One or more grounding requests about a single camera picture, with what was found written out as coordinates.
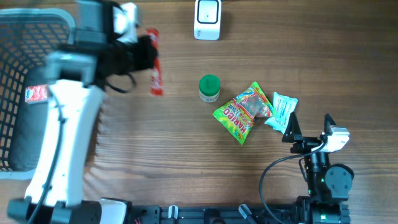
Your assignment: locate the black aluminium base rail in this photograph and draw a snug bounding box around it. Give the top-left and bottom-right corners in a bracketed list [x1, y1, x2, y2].
[124, 203, 351, 224]

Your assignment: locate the green lid jar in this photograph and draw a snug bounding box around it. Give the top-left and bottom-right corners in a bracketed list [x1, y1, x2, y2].
[199, 74, 221, 103]

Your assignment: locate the white barcode scanner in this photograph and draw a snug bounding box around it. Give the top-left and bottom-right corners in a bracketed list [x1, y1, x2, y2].
[193, 0, 221, 40]

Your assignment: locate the grey plastic shopping basket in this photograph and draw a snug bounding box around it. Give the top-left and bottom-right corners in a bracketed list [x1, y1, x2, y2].
[1, 8, 76, 180]

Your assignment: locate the small red candy box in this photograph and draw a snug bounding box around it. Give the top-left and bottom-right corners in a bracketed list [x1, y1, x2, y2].
[25, 84, 49, 104]

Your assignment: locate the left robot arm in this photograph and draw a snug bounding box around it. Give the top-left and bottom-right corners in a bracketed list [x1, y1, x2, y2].
[7, 1, 158, 223]

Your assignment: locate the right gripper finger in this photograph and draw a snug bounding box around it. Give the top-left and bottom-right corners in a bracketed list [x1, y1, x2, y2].
[282, 112, 302, 143]
[324, 113, 336, 135]

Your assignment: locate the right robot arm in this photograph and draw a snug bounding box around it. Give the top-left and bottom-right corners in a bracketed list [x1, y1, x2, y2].
[282, 112, 354, 224]

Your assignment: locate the green Haribo gummy bag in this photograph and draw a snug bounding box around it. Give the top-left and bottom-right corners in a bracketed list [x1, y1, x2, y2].
[213, 82, 276, 145]

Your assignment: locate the light blue tissue pack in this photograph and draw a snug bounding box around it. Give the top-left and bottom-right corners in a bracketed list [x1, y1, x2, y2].
[264, 92, 298, 134]

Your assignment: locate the red stick sachet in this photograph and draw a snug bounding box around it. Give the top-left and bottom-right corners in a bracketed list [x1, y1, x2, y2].
[146, 28, 164, 96]

